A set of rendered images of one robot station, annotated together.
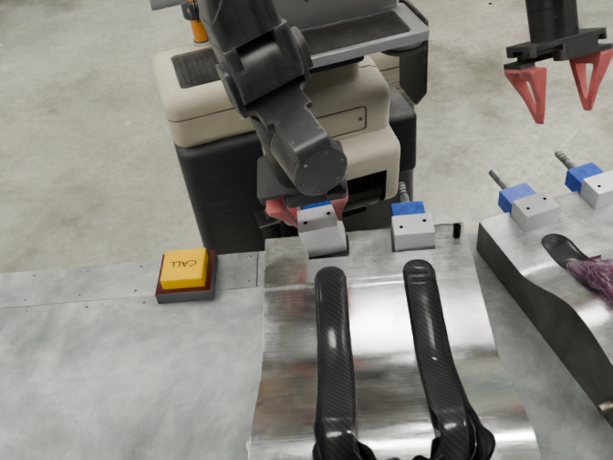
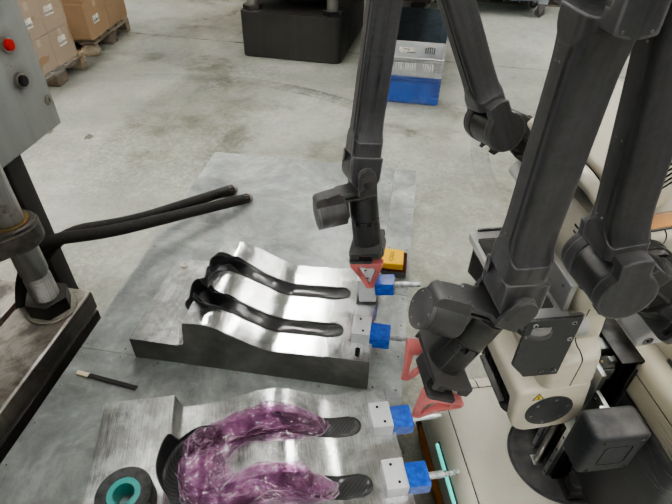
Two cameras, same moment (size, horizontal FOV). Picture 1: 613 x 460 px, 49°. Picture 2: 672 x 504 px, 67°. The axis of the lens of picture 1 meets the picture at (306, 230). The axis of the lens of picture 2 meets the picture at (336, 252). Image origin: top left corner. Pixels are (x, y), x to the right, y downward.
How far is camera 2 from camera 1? 1.03 m
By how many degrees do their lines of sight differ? 66
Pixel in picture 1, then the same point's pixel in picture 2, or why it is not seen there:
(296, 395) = (269, 267)
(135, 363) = (341, 247)
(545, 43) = (422, 338)
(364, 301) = (321, 304)
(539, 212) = (371, 412)
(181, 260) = (394, 255)
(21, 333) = not seen: hidden behind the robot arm
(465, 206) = not seen: outside the picture
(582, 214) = (376, 456)
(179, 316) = not seen: hidden behind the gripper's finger
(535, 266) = (333, 405)
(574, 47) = (421, 361)
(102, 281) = (399, 236)
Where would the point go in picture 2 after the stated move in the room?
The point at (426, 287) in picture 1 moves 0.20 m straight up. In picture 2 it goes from (323, 333) to (322, 259)
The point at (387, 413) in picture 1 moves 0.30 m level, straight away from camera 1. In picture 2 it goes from (239, 284) to (377, 309)
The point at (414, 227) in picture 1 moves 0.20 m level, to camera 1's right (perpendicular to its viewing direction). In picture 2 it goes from (358, 324) to (353, 413)
